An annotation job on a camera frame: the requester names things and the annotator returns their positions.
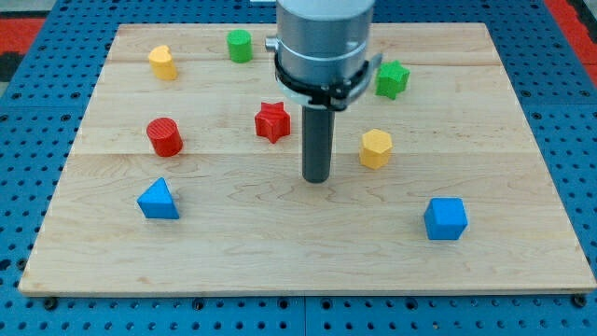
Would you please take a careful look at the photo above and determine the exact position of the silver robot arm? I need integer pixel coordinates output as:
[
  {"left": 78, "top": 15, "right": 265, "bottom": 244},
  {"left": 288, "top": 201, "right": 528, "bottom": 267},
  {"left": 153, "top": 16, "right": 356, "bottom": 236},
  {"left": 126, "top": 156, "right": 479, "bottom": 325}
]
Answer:
[{"left": 265, "top": 0, "right": 382, "bottom": 111}]

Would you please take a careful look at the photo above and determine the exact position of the yellow hexagon block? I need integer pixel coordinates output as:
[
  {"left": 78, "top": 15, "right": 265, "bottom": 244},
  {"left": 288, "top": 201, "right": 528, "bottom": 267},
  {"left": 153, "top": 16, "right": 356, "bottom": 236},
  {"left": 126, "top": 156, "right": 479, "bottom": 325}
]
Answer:
[{"left": 359, "top": 129, "right": 393, "bottom": 170}]

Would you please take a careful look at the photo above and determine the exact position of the blue cube block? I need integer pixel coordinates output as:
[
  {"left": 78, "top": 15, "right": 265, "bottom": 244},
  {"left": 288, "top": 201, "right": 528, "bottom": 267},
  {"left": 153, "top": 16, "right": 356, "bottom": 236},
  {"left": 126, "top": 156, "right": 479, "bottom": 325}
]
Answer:
[{"left": 423, "top": 198, "right": 468, "bottom": 241}]

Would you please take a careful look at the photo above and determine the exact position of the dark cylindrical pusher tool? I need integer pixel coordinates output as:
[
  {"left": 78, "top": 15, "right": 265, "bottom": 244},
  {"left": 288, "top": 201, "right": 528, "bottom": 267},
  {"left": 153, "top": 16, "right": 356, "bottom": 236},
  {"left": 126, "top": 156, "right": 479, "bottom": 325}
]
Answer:
[{"left": 301, "top": 106, "right": 335, "bottom": 183}]

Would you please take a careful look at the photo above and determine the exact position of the red star block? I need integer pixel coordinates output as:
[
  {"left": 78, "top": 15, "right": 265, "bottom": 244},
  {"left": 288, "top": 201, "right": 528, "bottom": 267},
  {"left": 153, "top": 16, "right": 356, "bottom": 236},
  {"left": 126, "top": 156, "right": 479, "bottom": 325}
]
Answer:
[{"left": 254, "top": 102, "right": 291, "bottom": 144}]

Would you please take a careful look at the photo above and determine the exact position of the wooden board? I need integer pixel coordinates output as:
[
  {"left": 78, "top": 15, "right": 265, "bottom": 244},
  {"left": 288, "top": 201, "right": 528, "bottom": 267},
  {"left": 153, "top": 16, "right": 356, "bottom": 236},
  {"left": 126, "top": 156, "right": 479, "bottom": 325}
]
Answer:
[{"left": 19, "top": 23, "right": 596, "bottom": 298}]

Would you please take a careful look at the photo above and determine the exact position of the green star block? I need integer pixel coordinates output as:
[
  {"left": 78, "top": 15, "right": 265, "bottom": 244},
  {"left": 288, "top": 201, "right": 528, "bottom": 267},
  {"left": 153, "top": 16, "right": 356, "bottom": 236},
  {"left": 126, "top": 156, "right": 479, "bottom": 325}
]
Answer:
[{"left": 375, "top": 61, "right": 410, "bottom": 100}]

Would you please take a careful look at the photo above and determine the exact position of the green cylinder block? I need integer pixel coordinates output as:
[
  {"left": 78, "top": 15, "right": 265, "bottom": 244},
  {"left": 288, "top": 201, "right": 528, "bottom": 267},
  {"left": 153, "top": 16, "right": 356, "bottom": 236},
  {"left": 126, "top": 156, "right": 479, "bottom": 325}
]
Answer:
[{"left": 227, "top": 29, "right": 253, "bottom": 63}]

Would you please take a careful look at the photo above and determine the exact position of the red cylinder block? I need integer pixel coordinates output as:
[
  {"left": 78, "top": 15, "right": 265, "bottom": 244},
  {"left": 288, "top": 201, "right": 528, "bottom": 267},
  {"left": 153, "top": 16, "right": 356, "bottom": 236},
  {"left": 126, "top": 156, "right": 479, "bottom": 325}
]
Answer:
[{"left": 146, "top": 118, "right": 184, "bottom": 157}]

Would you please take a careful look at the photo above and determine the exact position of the blue triangle block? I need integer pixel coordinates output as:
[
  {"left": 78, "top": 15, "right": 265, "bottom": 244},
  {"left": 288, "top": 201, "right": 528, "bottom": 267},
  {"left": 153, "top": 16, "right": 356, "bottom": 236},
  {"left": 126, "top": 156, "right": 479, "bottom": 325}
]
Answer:
[{"left": 136, "top": 177, "right": 180, "bottom": 219}]

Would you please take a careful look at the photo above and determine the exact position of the yellow heart block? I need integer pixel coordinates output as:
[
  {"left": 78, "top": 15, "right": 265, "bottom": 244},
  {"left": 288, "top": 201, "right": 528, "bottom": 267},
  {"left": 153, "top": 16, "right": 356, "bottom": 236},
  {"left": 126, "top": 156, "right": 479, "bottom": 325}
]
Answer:
[{"left": 147, "top": 45, "right": 178, "bottom": 80}]

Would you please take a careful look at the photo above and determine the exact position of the black clamp ring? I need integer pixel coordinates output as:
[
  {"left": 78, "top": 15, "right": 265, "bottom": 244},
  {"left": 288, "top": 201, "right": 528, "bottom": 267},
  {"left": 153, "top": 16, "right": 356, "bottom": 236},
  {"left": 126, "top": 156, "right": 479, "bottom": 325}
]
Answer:
[{"left": 272, "top": 51, "right": 384, "bottom": 112}]

